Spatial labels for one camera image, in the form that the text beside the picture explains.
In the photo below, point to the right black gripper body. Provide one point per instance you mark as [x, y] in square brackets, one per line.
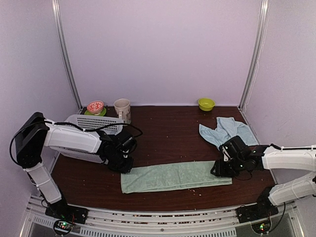
[230, 171]

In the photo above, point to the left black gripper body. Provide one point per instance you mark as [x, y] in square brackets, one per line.
[117, 164]

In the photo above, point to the light blue towel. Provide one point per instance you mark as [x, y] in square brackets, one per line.
[226, 129]

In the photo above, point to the white plastic basket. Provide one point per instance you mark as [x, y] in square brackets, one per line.
[89, 122]

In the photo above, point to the green panda towel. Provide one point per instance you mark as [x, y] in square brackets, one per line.
[170, 177]

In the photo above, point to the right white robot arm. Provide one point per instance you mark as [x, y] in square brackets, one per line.
[236, 159]

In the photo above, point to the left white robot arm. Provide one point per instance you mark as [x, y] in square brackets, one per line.
[92, 138]

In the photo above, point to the beige ceramic mug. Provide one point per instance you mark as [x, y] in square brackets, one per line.
[123, 111]

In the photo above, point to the green saucer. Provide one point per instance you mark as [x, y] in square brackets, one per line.
[102, 113]

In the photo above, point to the red patterned bowl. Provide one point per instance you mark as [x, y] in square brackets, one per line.
[95, 107]

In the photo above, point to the lime green bowl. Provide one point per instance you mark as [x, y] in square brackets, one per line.
[206, 104]

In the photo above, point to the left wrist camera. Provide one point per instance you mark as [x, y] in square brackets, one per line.
[126, 142]

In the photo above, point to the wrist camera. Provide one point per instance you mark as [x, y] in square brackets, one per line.
[126, 142]
[232, 148]

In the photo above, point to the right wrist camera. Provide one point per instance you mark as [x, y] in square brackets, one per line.
[232, 148]

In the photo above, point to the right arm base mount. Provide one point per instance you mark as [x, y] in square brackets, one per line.
[259, 215]

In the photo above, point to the front aluminium rail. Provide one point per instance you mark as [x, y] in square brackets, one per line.
[219, 222]

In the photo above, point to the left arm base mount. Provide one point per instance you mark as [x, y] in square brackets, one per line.
[67, 216]

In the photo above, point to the right aluminium frame post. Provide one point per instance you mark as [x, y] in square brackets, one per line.
[259, 41]

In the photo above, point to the aluminium frame post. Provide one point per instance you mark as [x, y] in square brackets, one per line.
[259, 41]
[64, 52]

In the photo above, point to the left aluminium frame post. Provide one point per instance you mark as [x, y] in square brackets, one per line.
[64, 52]

